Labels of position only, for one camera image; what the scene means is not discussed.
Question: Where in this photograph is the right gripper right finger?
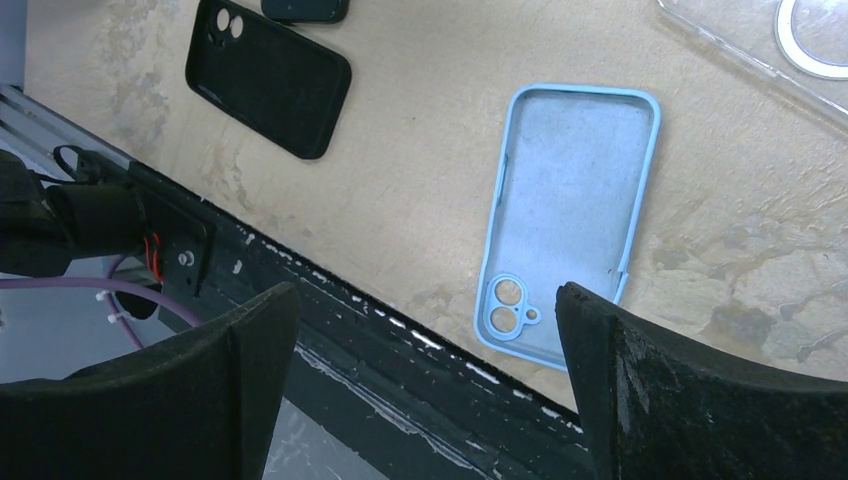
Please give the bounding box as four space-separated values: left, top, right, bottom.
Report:
555 282 847 479

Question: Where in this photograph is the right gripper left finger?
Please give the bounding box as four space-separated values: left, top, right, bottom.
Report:
1 282 301 479

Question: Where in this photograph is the light blue phone case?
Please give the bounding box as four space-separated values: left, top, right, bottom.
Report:
473 83 662 370

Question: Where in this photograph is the black phone case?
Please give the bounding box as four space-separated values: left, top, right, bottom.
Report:
185 1 352 160

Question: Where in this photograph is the black phone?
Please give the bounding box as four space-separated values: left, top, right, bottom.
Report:
260 0 350 24

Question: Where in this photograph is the clear magsafe phone case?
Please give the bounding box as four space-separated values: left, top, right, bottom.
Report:
656 0 847 131

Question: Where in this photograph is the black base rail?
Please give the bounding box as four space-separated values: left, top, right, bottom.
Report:
1 85 594 479

